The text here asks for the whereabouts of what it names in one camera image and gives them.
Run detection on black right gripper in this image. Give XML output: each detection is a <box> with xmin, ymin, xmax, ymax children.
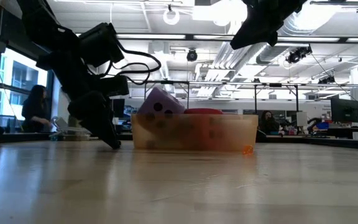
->
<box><xmin>230</xmin><ymin>0</ymin><xmax>307</xmax><ymax>50</ymax></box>

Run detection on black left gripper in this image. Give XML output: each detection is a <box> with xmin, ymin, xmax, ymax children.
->
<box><xmin>37</xmin><ymin>49</ymin><xmax>130</xmax><ymax>150</ymax></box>

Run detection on large red foam die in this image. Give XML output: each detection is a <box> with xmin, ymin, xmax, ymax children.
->
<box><xmin>184</xmin><ymin>108</ymin><xmax>224</xmax><ymax>150</ymax></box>

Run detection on orange translucent plastic bin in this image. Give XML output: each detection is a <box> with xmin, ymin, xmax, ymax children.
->
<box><xmin>131</xmin><ymin>113</ymin><xmax>259</xmax><ymax>152</ymax></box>

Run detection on black computer monitor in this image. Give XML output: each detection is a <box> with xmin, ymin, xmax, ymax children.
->
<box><xmin>112</xmin><ymin>98</ymin><xmax>126</xmax><ymax>118</ymax></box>
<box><xmin>330</xmin><ymin>98</ymin><xmax>358</xmax><ymax>123</ymax></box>

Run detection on person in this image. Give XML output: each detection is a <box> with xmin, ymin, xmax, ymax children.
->
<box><xmin>22</xmin><ymin>84</ymin><xmax>53</xmax><ymax>133</ymax></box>
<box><xmin>258</xmin><ymin>110</ymin><xmax>280</xmax><ymax>142</ymax></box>

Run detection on white coiled cable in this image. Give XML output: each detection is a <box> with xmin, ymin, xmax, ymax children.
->
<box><xmin>50</xmin><ymin>116</ymin><xmax>91</xmax><ymax>141</ymax></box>

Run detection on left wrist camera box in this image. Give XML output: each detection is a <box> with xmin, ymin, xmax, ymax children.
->
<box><xmin>79</xmin><ymin>22</ymin><xmax>126</xmax><ymax>68</ymax></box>

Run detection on black left wrist camera cable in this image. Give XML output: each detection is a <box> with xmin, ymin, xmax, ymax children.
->
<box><xmin>104</xmin><ymin>40</ymin><xmax>162</xmax><ymax>86</ymax></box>

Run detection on white ring ceiling lamp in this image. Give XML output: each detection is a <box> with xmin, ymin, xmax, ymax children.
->
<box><xmin>162</xmin><ymin>8</ymin><xmax>180</xmax><ymax>26</ymax></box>

